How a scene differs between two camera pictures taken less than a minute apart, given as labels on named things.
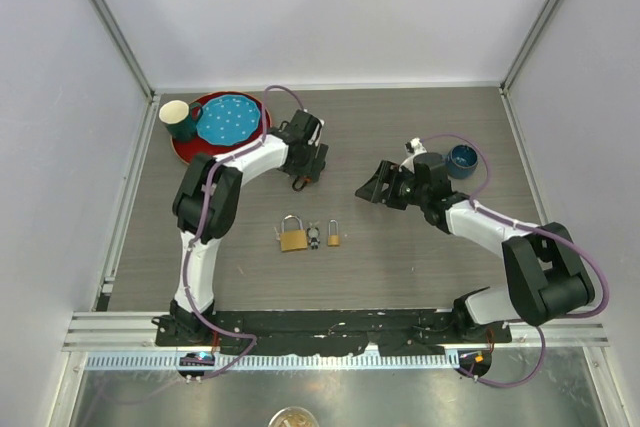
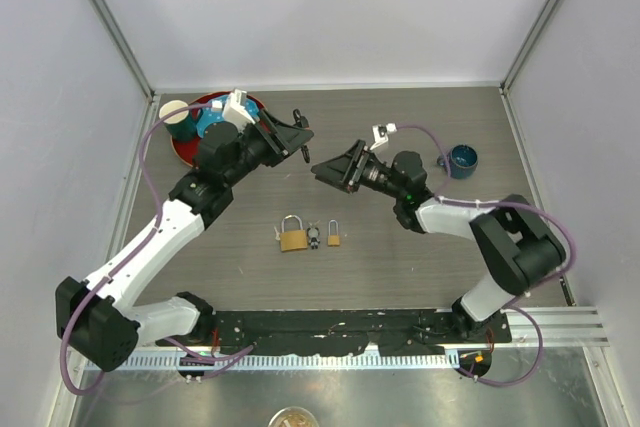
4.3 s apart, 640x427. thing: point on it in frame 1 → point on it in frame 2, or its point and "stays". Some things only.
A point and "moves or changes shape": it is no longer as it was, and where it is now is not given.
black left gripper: x=313 y=169 → x=283 y=138
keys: x=313 y=233 stays
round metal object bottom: x=293 y=417 stays
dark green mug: x=180 y=119 stays
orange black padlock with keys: x=307 y=180 moves or changes shape
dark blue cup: x=461 y=161 stays
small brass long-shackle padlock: x=333 y=233 stays
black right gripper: x=387 y=172 → x=345 y=172
